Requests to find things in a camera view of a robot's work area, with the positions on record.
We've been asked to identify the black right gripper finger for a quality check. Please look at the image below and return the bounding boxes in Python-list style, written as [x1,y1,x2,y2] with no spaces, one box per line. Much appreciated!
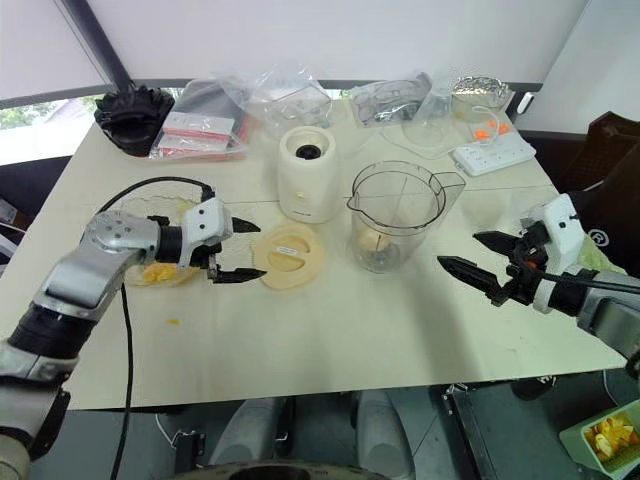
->
[472,230,522,257]
[436,255,505,302]

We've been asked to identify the crumpled clear plastic bag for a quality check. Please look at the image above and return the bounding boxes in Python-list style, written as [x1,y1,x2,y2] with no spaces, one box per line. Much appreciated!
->
[214,62,334,136]

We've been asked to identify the green plastic container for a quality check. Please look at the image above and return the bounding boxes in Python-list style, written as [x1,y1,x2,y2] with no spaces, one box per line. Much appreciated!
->
[558,403,640,476]

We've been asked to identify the dark rounded shape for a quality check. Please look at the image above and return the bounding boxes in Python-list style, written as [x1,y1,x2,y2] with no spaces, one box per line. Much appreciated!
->
[174,459,369,480]

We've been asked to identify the grey rounded shape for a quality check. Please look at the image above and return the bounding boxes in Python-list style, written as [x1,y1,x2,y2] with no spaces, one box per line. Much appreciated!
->
[209,397,281,469]
[355,389,417,480]

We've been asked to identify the yellow shredded food pile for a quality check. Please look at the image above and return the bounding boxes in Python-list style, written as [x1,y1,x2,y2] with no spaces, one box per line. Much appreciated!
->
[141,263,180,285]

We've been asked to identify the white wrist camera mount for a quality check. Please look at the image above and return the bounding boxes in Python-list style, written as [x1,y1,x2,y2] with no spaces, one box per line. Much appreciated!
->
[179,196,235,270]
[518,193,585,277]

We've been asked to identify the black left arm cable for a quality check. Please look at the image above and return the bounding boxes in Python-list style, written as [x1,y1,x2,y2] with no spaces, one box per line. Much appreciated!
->
[96,175,217,480]

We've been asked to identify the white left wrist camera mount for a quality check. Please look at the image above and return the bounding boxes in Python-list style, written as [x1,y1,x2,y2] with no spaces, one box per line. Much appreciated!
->
[179,196,235,270]

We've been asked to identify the white power strip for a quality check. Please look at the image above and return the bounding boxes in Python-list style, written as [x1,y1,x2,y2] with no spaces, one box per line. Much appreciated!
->
[452,138,539,177]

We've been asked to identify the orange plugs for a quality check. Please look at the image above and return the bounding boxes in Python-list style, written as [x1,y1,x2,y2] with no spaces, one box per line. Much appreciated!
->
[472,123,511,145]

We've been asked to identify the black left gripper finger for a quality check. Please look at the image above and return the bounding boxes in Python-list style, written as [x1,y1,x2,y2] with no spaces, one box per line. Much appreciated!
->
[232,215,263,235]
[217,267,268,286]

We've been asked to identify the cream blender base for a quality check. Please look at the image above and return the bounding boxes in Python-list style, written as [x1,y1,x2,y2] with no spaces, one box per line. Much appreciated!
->
[277,125,341,225]

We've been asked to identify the black metal frame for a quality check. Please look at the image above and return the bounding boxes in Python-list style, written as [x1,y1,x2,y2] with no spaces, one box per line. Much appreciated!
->
[440,383,501,480]

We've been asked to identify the clear blender jar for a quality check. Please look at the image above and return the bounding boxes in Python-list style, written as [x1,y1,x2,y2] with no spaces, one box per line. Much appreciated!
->
[345,160,467,275]

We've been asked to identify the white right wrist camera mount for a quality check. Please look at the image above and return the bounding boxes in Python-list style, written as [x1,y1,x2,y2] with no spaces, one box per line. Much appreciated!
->
[518,193,585,277]

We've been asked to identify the black clamp bracket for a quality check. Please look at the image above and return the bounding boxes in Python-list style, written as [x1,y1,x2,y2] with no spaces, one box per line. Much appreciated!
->
[173,430,207,472]

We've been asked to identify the yellow mixed food pieces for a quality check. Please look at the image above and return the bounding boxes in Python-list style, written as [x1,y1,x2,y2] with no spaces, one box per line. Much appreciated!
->
[584,417,640,464]

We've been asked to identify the glass bowl with fruit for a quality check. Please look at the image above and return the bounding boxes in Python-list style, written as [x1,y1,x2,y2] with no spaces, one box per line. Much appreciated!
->
[451,75,514,114]

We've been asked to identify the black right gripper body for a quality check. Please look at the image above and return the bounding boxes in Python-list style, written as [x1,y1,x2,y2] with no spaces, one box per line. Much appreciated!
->
[492,221,550,307]

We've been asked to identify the black textured chair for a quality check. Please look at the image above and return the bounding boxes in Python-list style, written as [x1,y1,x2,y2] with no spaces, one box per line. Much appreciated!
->
[568,111,640,194]

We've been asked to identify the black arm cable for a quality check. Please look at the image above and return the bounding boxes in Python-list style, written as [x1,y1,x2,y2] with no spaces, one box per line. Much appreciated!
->
[96,175,217,480]
[543,271,640,297]

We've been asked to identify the bag with red white packs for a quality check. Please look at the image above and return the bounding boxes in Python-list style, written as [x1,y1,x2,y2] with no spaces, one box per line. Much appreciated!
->
[147,78,251,162]

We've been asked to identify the cream blender lid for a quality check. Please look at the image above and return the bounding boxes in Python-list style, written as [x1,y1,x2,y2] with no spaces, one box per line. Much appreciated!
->
[248,223,330,291]

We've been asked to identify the plastic bag with dark contents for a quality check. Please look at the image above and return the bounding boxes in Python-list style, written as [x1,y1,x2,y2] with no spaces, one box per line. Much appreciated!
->
[348,72,434,129]

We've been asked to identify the dark window pillar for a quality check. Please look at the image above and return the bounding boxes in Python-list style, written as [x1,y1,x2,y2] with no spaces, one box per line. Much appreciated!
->
[54,0,135,86]

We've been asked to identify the small clear plastic bag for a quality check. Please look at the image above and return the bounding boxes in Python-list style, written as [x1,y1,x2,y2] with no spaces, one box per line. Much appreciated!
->
[402,82,459,149]

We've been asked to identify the black pleated plastic part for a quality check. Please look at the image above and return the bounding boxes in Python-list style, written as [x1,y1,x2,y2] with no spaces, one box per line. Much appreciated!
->
[93,83,176,159]

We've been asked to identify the black shoe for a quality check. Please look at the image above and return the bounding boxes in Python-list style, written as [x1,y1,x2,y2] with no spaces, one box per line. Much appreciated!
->
[511,376,560,402]

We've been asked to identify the clear glass plate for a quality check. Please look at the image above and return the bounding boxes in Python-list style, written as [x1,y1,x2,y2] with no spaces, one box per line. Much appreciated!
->
[106,191,204,290]

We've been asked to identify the green cloth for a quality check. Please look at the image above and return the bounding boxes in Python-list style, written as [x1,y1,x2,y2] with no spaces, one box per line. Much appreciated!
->
[579,239,627,276]

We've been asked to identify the person in black shirt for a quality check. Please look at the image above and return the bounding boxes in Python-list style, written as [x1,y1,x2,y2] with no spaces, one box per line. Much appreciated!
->
[573,143,640,280]

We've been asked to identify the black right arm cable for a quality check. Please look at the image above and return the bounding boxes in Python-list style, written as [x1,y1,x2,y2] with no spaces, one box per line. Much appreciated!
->
[543,271,640,297]

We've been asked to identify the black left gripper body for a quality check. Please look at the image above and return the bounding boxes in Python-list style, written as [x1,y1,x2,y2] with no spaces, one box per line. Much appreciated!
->
[192,215,237,285]

